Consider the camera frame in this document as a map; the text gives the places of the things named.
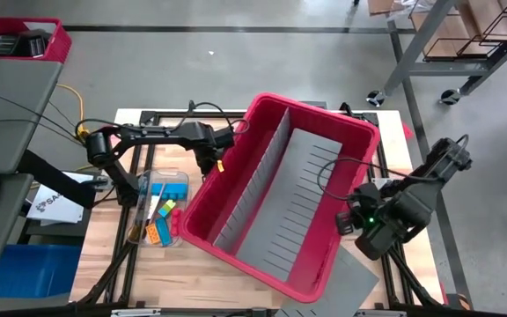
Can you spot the wide blue toy block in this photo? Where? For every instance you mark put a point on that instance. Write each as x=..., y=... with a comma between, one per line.
x=172, y=191

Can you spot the red plastic basket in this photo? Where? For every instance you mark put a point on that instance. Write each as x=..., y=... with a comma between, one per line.
x=62, y=44

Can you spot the green toy block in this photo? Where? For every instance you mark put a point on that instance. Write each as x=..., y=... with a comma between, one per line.
x=167, y=208

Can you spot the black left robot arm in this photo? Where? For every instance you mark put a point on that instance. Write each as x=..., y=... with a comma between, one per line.
x=156, y=132

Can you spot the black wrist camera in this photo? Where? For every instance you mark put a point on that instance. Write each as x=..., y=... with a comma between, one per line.
x=366, y=193
x=226, y=138

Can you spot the cardboard box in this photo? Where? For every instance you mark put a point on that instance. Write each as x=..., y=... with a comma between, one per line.
x=383, y=5

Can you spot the white printed paper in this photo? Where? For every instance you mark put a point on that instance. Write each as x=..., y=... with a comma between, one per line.
x=55, y=209

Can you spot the white paper sheet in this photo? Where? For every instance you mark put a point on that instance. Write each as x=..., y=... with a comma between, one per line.
x=40, y=26

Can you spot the long blue toy block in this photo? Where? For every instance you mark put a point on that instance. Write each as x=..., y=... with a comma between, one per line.
x=163, y=232

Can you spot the red table clamp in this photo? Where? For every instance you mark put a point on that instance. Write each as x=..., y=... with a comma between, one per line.
x=408, y=131

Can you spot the thin grey stick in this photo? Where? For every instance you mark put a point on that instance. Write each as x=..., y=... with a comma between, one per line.
x=159, y=198

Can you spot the grey desk panel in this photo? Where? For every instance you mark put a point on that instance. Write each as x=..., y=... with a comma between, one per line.
x=2, y=238
x=16, y=110

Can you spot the white printed card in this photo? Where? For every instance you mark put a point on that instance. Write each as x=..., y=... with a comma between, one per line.
x=152, y=208

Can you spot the grey metal cart frame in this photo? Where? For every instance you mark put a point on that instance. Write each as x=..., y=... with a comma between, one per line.
x=421, y=39

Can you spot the black cart caster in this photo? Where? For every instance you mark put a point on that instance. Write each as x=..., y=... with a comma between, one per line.
x=449, y=97
x=376, y=98

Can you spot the orange toy block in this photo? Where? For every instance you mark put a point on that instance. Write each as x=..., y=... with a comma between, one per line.
x=152, y=233

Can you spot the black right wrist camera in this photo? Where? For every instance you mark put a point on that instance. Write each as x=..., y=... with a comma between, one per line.
x=366, y=193

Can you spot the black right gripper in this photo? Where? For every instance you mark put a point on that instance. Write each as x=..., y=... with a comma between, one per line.
x=374, y=218

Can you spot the black support bar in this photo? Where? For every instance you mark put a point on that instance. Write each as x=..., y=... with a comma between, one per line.
x=55, y=178

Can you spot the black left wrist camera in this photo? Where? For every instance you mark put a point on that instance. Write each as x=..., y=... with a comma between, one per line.
x=226, y=138

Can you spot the large red plastic bin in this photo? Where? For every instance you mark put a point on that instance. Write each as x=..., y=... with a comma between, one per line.
x=218, y=207

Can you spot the clear plastic tray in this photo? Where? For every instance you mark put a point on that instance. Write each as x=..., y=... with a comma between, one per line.
x=183, y=176

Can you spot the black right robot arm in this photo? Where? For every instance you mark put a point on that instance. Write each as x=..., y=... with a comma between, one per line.
x=416, y=202

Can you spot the dark grey flat pad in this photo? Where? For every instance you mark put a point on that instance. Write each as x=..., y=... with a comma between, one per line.
x=319, y=105

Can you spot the black devices in basket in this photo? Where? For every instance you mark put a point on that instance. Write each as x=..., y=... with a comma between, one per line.
x=22, y=44

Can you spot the grey plastic divider panel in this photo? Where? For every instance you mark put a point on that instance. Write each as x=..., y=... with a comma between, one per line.
x=350, y=286
x=293, y=198
x=258, y=180

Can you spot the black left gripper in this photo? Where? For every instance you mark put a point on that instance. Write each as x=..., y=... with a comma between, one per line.
x=205, y=138

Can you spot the blue plastic crate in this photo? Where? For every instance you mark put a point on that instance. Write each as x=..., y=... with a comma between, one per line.
x=24, y=268

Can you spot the black aluminium rig frame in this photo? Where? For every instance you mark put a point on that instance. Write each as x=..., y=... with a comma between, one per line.
x=148, y=116

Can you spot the wooden cart boards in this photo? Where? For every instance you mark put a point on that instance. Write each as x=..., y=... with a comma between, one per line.
x=445, y=31

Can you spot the black floor tape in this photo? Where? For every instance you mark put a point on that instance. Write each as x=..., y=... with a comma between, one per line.
x=451, y=264
x=214, y=29

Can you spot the red studded toy block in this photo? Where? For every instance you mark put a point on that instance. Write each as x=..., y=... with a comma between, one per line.
x=176, y=222

